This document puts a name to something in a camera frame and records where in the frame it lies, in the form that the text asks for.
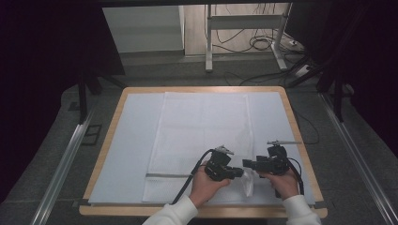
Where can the white mesh laundry bag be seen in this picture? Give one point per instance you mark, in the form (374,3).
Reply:
(200,131)

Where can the white metal desk frame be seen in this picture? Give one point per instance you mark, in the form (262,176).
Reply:
(244,22)

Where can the white table mat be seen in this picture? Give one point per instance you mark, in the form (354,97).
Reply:
(125,140)

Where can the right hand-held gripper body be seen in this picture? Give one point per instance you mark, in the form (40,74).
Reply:
(273,164)

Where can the black tape strip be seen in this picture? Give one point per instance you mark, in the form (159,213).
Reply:
(80,202)
(320,205)

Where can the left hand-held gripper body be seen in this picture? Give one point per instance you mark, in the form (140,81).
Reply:
(219,165)

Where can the black metal stand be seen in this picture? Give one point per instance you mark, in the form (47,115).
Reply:
(338,100)
(83,100)

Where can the black floor plate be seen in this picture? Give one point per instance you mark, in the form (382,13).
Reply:
(92,135)

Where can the wooden table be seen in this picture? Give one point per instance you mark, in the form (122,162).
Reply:
(131,211)

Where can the white power strip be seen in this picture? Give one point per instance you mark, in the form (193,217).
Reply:
(303,70)

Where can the person's right hand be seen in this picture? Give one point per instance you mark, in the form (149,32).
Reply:
(286,186)

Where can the person's left hand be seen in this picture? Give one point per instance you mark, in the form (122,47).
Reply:
(203,187)

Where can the aluminium floor rail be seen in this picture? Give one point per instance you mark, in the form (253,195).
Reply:
(62,172)
(359,162)

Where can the dark curtain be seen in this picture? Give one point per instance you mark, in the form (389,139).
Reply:
(369,62)
(47,62)

